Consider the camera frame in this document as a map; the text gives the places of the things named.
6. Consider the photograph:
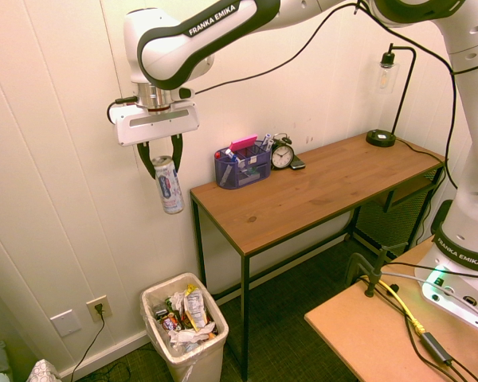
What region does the beige plastic trash bin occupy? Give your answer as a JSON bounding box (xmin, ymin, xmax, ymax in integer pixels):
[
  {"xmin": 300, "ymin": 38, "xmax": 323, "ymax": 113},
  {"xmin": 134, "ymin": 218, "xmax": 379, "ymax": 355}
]
[{"xmin": 139, "ymin": 271, "xmax": 230, "ymax": 382}]

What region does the purple mesh desk organizer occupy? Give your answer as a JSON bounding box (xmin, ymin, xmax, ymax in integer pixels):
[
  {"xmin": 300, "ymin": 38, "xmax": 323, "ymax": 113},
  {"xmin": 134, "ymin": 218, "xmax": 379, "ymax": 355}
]
[{"xmin": 213, "ymin": 139, "xmax": 273, "ymax": 191}]

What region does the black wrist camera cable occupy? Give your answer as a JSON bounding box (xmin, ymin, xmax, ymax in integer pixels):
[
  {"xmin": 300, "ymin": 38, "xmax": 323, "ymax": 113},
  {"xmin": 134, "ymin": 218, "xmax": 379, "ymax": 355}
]
[{"xmin": 106, "ymin": 0, "xmax": 464, "ymax": 192}]

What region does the pink sticky note pad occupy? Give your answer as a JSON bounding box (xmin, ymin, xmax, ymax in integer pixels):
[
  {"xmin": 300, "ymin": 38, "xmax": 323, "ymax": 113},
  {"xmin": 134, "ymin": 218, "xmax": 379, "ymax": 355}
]
[{"xmin": 229, "ymin": 134, "xmax": 260, "ymax": 152}]

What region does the black lamp cord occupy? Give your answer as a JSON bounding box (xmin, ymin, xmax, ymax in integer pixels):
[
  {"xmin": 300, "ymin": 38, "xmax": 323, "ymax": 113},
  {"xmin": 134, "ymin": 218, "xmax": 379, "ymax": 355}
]
[{"xmin": 394, "ymin": 136, "xmax": 448, "ymax": 246}]

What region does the blank white wall plate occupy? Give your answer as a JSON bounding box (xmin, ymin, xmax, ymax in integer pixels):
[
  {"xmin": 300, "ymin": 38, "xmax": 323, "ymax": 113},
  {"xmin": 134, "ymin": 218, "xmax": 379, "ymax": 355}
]
[{"xmin": 49, "ymin": 308, "xmax": 84, "ymax": 339}]

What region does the grey cable adapter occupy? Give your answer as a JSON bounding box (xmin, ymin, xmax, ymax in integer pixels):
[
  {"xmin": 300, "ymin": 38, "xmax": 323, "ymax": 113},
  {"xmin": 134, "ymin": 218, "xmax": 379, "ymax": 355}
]
[{"xmin": 418, "ymin": 330, "xmax": 455, "ymax": 366}]

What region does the crumpled white paper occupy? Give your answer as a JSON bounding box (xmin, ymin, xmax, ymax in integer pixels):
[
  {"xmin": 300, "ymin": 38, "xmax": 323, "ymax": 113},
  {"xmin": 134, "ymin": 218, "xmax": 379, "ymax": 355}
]
[{"xmin": 167, "ymin": 322, "xmax": 218, "ymax": 354}]

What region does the white patterned bed cover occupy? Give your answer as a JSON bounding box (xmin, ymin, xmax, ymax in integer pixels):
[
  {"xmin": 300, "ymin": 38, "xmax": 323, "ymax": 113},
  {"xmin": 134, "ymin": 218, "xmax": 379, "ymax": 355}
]
[{"xmin": 25, "ymin": 358, "xmax": 63, "ymax": 382}]

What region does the silver drink can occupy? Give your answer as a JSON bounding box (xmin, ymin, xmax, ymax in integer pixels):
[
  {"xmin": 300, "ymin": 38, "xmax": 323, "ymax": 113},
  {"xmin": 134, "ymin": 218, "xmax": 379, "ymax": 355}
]
[{"xmin": 150, "ymin": 154, "xmax": 186, "ymax": 216}]

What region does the black base cable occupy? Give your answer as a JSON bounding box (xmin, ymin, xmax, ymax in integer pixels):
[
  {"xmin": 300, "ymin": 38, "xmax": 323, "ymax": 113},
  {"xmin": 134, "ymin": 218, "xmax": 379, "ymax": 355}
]
[{"xmin": 381, "ymin": 259, "xmax": 478, "ymax": 382}]

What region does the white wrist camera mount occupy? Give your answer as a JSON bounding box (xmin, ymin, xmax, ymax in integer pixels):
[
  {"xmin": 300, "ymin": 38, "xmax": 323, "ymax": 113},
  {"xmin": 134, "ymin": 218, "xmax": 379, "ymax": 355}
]
[{"xmin": 106, "ymin": 87, "xmax": 197, "ymax": 125}]

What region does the beige wall outlet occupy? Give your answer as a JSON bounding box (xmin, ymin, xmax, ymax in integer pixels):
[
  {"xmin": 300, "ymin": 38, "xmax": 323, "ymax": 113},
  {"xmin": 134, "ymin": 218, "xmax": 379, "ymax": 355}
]
[{"xmin": 85, "ymin": 294, "xmax": 114, "ymax": 323}]

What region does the crumpled snack bag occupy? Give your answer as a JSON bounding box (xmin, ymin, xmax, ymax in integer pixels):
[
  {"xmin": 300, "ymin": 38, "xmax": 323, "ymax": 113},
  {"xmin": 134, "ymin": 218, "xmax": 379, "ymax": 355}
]
[{"xmin": 182, "ymin": 283, "xmax": 209, "ymax": 332}]

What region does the black power cord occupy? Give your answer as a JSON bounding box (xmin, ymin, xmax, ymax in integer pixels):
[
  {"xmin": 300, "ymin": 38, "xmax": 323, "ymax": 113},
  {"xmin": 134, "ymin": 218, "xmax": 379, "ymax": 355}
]
[{"xmin": 69, "ymin": 302, "xmax": 107, "ymax": 382}]

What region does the light wooden robot table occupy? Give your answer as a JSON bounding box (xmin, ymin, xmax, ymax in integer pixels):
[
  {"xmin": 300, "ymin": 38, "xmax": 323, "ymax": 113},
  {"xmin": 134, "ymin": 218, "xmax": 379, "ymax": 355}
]
[{"xmin": 304, "ymin": 233, "xmax": 478, "ymax": 382}]

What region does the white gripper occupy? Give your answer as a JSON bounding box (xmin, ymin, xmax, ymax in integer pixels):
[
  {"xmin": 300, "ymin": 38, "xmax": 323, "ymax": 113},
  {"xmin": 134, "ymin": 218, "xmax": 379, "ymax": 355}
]
[{"xmin": 111, "ymin": 100, "xmax": 202, "ymax": 181}]

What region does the yellow network cable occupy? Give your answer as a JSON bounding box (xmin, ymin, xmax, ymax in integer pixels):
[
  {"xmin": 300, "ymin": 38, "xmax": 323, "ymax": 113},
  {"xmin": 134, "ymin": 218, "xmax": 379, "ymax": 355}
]
[{"xmin": 359, "ymin": 274, "xmax": 428, "ymax": 336}]

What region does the black twin-bell alarm clock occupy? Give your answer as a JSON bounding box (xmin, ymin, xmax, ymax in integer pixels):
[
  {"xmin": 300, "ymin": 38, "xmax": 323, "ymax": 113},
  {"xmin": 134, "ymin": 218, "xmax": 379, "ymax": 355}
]
[{"xmin": 270, "ymin": 132, "xmax": 296, "ymax": 171}]

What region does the black desk lamp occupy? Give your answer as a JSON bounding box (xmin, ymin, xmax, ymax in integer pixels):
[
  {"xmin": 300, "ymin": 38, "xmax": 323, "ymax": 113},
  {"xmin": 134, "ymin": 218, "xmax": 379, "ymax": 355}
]
[{"xmin": 365, "ymin": 42, "xmax": 418, "ymax": 149}]

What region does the black screw clamp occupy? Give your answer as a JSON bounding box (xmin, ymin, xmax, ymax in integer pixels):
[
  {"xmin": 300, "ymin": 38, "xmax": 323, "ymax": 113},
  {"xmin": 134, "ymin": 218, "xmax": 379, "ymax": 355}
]
[{"xmin": 345, "ymin": 241, "xmax": 409, "ymax": 300}]

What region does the wooden table with black frame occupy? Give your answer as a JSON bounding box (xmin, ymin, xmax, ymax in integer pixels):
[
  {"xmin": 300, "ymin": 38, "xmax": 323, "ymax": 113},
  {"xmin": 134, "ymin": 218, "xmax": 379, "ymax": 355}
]
[{"xmin": 189, "ymin": 131, "xmax": 448, "ymax": 381}]

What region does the grey base cable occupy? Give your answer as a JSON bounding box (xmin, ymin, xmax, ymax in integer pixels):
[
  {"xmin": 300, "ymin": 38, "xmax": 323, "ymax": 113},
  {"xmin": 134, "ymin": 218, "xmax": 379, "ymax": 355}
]
[{"xmin": 382, "ymin": 271, "xmax": 478, "ymax": 320}]

